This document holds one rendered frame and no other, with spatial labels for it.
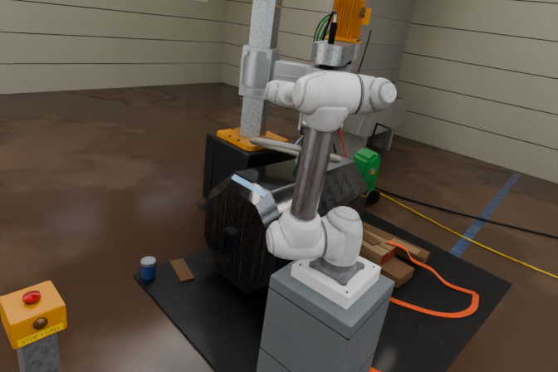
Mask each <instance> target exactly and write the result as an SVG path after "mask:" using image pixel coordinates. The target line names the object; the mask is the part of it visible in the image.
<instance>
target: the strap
mask: <svg viewBox="0 0 558 372"><path fill-rule="evenodd" d="M387 243H389V244H392V245H395V246H397V247H401V248H403V249H404V250H405V251H406V252H407V253H408V255H409V251H408V249H407V248H406V247H405V246H403V245H401V244H398V243H396V242H391V241H389V240H388V241H387ZM409 257H410V260H411V261H412V262H414V263H416V264H418V265H420V266H422V267H425V268H427V269H429V270H430V271H431V272H433V273H434V274H435V275H436V276H437V277H438V278H439V279H440V280H441V281H442V282H443V283H444V284H445V285H447V286H450V287H451V288H453V289H456V290H459V291H463V292H466V293H469V294H472V304H471V305H470V307H468V308H467V309H466V310H465V311H461V312H457V313H443V312H437V311H431V310H427V309H424V308H421V307H418V306H414V305H411V304H409V303H406V302H403V301H400V300H397V299H394V298H393V297H390V301H392V302H394V303H397V304H399V305H401V306H405V307H408V308H410V309H413V310H416V311H420V312H423V313H426V314H430V315H433V316H441V317H447V318H460V317H464V316H469V315H471V314H472V313H473V312H474V311H476V309H477V308H478V302H479V295H478V294H476V292H475V291H469V290H467V289H464V288H461V287H458V286H454V285H452V284H450V283H448V282H446V281H444V279H442V278H441V277H440V276H439V274H437V273H436V271H434V269H432V268H431V267H429V266H427V265H425V264H423V263H421V262H418V261H416V260H415V259H413V258H412V257H411V256H410V255H409ZM370 372H381V371H378V370H376V369H374V368H372V367H370Z"/></svg>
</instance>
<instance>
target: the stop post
mask: <svg viewBox="0 0 558 372"><path fill-rule="evenodd" d="M29 291H39V292H40V293H41V297H40V299H39V300H38V301H36V302H33V303H25V302H24V301H22V296H23V295H24V294H25V293H27V292H29ZM0 313H1V318H2V323H3V326H4V328H5V331H6V332H7V336H8V339H9V340H10V343H11V345H12V348H13V349H14V350H17V357H18V364H19V369H20V372H61V366H60V358H59V349H58V339H57V332H58V331H61V330H64V329H65V328H67V321H66V304H65V303H64V301H63V300H62V299H61V296H60V295H59V293H58V291H57V290H56V288H55V287H54V285H53V283H52V282H51V281H45V282H43V283H40V284H37V285H35V286H30V287H28V288H25V289H22V290H20V291H15V292H13V293H10V294H7V295H5V296H0ZM41 317H45V318H47V320H48V323H47V325H46V326H45V327H44V328H43V329H40V330H35V329H34V328H33V323H34V322H35V320H37V319H38V318H41Z"/></svg>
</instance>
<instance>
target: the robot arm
mask: <svg viewBox="0 0 558 372"><path fill-rule="evenodd" d="M396 95H397V91H396V89H395V86H394V84H393V83H392V82H391V81H389V80H387V79H385V78H382V77H380V78H375V77H373V76H366V75H361V74H354V73H349V72H344V71H317V72H312V73H310V74H307V75H304V76H302V77H300V78H299V79H298V80H297V81H296V83H293V82H289V81H270V82H268V83H267V87H266V90H265V97H266V98H267V100H269V101H270V102H271V103H273V104H275V105H279V106H283V107H286V108H292V109H297V110H298V111H299V112H301V113H302V115H301V123H300V125H302V126H301V130H300V135H304V138H303V139H301V147H302V149H301V152H299V156H298V159H297V160H298V161H297V165H296V172H295V175H294V176H296V184H295V188H294V194H293V198H292V202H291V206H290V207H288V208H286V209H285V210H284V211H283V213H282V215H281V216H280V217H279V220H276V221H274V222H273V223H271V224H270V225H269V227H268V229H267V231H266V240H267V248H268V251H269V252H270V253H271V254H273V255H274V256H276V257H279V258H282V259H287V260H304V259H312V258H316V259H315V260H314V261H311V262H310V263H309V267H310V268H313V269H316V270H317V271H319V272H321V273H323V274H325V275H326V276H328V277H330V278H331V279H333V280H335V281H337V282H338V283H339V284H340V285H342V286H346V285H347V283H348V281H349V280H350V279H351V278H352V277H353V276H354V275H355V274H357V273H358V272H359V271H360V270H363V269H365V265H364V263H363V262H359V261H357V259H358V256H359V254H360V248H361V243H362V238H363V226H362V222H361V219H360V216H359V214H358V213H357V212H356V211H355V210H354V209H353V208H349V207H345V206H340V207H337V208H333V209H331V210H330V211H329V212H328V213H327V215H325V216H324V217H322V218H321V217H320V215H319V214H318V212H317V209H318V205H319V202H320V198H321V192H322V188H323V184H324V181H325V177H326V170H327V167H328V163H329V160H330V153H331V150H332V146H333V143H334V139H335V132H336V131H337V130H338V129H339V128H340V127H341V125H342V123H343V122H344V121H345V119H346V117H347V116H348V115H359V114H366V113H371V112H379V111H383V110H386V109H387V108H389V107H390V106H391V105H392V104H393V103H394V101H395V98H396Z"/></svg>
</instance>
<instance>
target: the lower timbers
mask: <svg viewBox="0 0 558 372"><path fill-rule="evenodd" d="M361 222H362V226H363V229H365V230H367V231H369V232H371V233H373V234H375V235H377V236H379V237H381V238H383V239H385V240H387V241H388V240H389V241H391V240H392V239H393V238H396V239H398V240H400V241H401V242H404V243H406V244H408V245H410V246H412V247H415V248H417V249H418V250H421V251H420V253H419V254H418V255H417V256H415V255H413V254H411V253H409V255H410V256H411V257H412V258H413V259H415V260H416V261H418V262H421V263H425V262H426V261H427V260H428V256H429V253H430V252H429V251H427V250H425V249H422V248H421V247H418V246H416V245H413V244H412V243H410V242H406V241H405V240H403V239H401V238H399V237H396V236H394V235H392V234H390V233H387V232H385V231H383V230H381V229H378V228H376V227H374V226H372V225H369V224H368V223H365V222H363V221H361ZM395 254H397V255H399V256H401V257H404V258H406V259H408V260H410V257H409V255H408V253H407V252H406V251H405V250H403V249H401V248H398V247H397V249H396V253H395ZM410 261H411V260H410ZM413 273H414V268H413V267H411V266H410V265H408V264H406V263H404V262H402V261H400V260H399V259H398V258H396V257H392V258H391V259H389V260H388V261H387V262H386V263H384V264H383V265H381V270H380V274H381V275H383V276H385V277H388V278H389V279H391V280H393V281H394V287H395V288H398V287H400V286H401V285H403V284H404V283H405V282H406V281H407V280H409V279H410V278H411V277H412V276H413Z"/></svg>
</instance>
